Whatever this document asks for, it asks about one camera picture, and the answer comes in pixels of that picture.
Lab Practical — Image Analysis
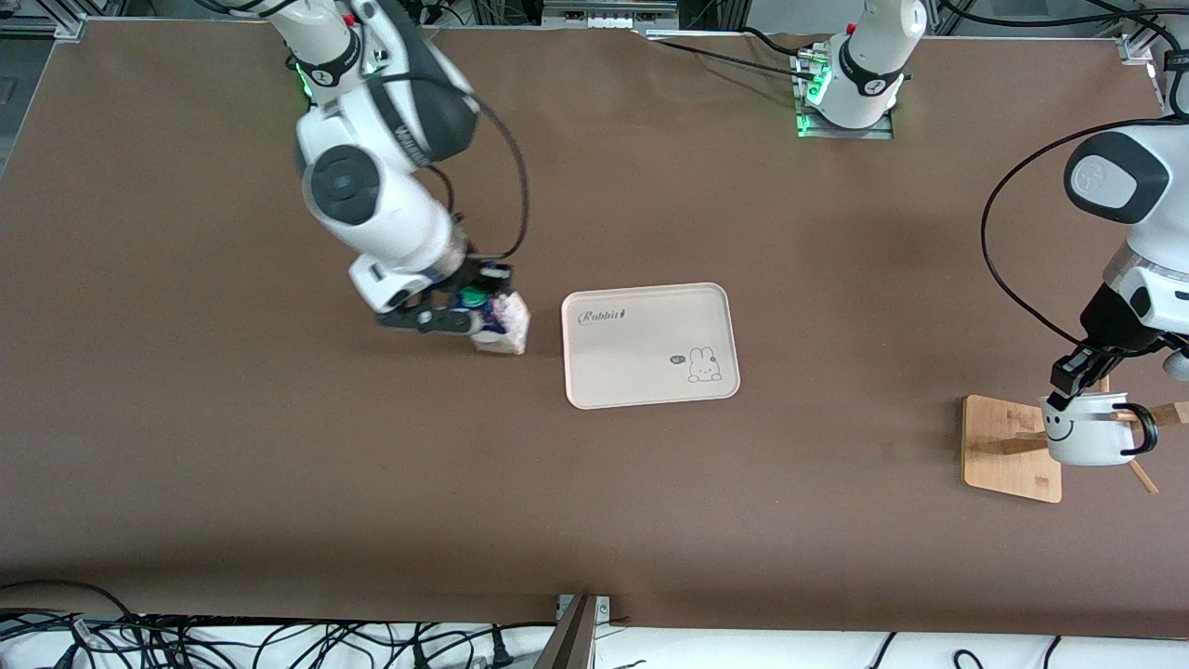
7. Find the aluminium profile bar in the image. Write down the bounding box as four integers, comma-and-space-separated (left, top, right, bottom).
534, 595, 612, 669

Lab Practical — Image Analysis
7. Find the beige rabbit print tray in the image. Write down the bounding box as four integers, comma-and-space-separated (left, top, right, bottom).
561, 282, 742, 411

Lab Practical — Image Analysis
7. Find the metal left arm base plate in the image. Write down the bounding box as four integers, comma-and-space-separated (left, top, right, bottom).
794, 46, 895, 140

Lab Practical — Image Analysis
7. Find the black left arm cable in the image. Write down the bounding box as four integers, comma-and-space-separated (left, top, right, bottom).
981, 116, 1162, 349

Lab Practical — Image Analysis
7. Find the aluminium frame corner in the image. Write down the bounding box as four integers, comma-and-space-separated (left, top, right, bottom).
0, 0, 90, 44

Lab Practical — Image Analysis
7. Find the black looped floor cable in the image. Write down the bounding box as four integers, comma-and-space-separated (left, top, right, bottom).
0, 580, 150, 651

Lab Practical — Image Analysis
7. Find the white smiley face cup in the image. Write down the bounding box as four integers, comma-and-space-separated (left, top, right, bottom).
1039, 390, 1161, 468

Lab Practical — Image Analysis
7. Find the blue white milk carton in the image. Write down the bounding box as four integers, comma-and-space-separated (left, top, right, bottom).
462, 288, 531, 358

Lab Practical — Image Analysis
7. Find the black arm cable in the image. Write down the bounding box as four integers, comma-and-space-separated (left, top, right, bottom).
981, 116, 1162, 349
372, 72, 530, 263

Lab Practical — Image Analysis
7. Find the wooden cup stand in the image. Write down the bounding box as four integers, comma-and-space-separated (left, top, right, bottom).
961, 372, 1189, 505

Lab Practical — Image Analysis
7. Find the short black table cable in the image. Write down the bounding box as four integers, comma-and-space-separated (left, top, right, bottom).
741, 26, 823, 59

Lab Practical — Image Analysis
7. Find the grey power strip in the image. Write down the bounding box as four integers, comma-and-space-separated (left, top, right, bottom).
542, 0, 680, 31

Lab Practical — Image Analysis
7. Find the long black table cable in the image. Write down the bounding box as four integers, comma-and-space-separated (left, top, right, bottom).
646, 37, 818, 79

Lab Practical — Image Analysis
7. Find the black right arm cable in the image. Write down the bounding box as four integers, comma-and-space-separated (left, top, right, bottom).
372, 72, 530, 263

